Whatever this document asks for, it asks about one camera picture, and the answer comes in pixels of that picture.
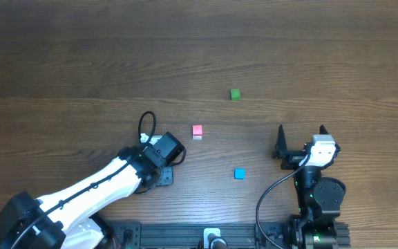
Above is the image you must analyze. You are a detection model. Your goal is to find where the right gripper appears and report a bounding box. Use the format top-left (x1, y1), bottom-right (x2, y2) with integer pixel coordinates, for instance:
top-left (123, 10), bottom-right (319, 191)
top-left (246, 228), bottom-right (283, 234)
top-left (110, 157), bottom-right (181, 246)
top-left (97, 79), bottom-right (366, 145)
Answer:
top-left (272, 124), bottom-right (330, 170)

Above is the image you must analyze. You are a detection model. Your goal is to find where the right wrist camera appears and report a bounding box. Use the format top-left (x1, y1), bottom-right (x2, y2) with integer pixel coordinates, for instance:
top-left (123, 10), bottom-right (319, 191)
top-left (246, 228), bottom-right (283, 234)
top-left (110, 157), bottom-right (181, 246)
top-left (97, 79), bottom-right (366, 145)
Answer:
top-left (303, 133), bottom-right (337, 168)

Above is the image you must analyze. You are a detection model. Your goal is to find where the mounting rail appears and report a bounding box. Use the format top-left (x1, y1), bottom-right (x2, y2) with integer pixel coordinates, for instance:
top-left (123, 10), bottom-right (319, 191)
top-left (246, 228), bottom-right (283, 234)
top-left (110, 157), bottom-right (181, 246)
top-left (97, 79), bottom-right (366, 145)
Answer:
top-left (107, 221), bottom-right (352, 249)

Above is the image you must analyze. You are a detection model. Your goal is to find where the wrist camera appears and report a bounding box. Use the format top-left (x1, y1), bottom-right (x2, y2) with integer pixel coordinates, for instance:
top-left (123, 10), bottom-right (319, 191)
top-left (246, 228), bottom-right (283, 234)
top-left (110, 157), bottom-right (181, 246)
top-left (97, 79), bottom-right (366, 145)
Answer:
top-left (139, 133), bottom-right (163, 146)
top-left (303, 133), bottom-right (337, 168)

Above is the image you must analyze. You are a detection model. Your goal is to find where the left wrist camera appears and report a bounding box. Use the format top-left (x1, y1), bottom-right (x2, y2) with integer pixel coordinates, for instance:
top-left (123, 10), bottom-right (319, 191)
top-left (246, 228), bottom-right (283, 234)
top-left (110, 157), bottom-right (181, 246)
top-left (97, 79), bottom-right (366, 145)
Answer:
top-left (139, 133), bottom-right (163, 146)

